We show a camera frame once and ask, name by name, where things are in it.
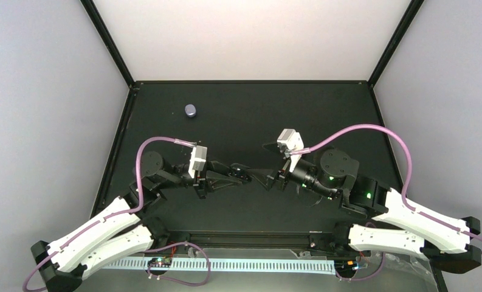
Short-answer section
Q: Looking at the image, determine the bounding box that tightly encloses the black earbud charging case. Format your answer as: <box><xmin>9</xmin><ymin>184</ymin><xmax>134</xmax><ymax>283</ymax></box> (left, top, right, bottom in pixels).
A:
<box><xmin>229</xmin><ymin>163</ymin><xmax>252</xmax><ymax>184</ymax></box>

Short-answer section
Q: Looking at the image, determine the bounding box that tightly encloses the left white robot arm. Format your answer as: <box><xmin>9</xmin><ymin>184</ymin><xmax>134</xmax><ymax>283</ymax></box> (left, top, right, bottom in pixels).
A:
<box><xmin>31</xmin><ymin>146</ymin><xmax>250</xmax><ymax>291</ymax></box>

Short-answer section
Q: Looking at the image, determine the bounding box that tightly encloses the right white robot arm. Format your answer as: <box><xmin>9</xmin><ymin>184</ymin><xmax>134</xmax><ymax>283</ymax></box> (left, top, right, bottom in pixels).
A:
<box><xmin>247</xmin><ymin>147</ymin><xmax>482</xmax><ymax>274</ymax></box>

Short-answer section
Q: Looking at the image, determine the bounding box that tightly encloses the lavender earbud charging case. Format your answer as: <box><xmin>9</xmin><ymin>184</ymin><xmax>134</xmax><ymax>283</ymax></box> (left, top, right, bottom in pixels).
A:
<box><xmin>184</xmin><ymin>104</ymin><xmax>197</xmax><ymax>118</ymax></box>

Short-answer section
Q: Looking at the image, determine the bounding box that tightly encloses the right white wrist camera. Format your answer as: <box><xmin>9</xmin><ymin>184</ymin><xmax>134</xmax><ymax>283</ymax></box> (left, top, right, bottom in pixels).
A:
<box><xmin>277</xmin><ymin>128</ymin><xmax>304</xmax><ymax>172</ymax></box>

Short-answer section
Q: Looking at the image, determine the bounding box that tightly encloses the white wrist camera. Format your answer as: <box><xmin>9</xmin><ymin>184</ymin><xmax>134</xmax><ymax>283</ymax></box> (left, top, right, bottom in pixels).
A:
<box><xmin>277</xmin><ymin>128</ymin><xmax>304</xmax><ymax>172</ymax></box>
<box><xmin>188</xmin><ymin>145</ymin><xmax>207</xmax><ymax>179</ymax></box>

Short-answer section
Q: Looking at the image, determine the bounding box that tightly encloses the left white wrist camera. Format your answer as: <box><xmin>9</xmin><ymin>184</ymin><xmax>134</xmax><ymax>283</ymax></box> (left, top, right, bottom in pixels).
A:
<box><xmin>188</xmin><ymin>145</ymin><xmax>207</xmax><ymax>179</ymax></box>

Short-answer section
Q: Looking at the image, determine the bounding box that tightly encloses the black aluminium front rail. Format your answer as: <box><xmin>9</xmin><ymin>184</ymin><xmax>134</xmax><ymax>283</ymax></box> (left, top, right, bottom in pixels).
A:
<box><xmin>152</xmin><ymin>229</ymin><xmax>431</xmax><ymax>250</ymax></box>

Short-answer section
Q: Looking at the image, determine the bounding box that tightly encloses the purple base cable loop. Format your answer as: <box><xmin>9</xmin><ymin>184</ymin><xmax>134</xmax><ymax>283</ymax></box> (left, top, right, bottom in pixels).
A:
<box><xmin>146</xmin><ymin>241</ymin><xmax>212</xmax><ymax>286</ymax></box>

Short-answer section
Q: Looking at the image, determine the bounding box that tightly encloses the white slotted cable duct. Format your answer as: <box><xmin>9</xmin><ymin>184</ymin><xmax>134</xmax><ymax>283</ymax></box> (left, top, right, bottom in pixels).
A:
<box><xmin>105</xmin><ymin>257</ymin><xmax>336</xmax><ymax>275</ymax></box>

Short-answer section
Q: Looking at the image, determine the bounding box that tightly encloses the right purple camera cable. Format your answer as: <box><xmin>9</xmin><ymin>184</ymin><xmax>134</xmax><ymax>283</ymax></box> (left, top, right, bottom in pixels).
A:
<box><xmin>291</xmin><ymin>123</ymin><xmax>482</xmax><ymax>255</ymax></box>

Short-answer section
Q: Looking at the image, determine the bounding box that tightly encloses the purple camera cable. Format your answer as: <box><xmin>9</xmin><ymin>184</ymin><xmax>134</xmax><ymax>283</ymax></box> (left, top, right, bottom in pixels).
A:
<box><xmin>291</xmin><ymin>123</ymin><xmax>482</xmax><ymax>255</ymax></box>
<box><xmin>22</xmin><ymin>137</ymin><xmax>197</xmax><ymax>292</ymax></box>

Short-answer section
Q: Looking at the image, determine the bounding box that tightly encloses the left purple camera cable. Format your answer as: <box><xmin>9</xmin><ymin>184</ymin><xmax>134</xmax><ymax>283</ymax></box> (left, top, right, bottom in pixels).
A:
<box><xmin>22</xmin><ymin>137</ymin><xmax>197</xmax><ymax>292</ymax></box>

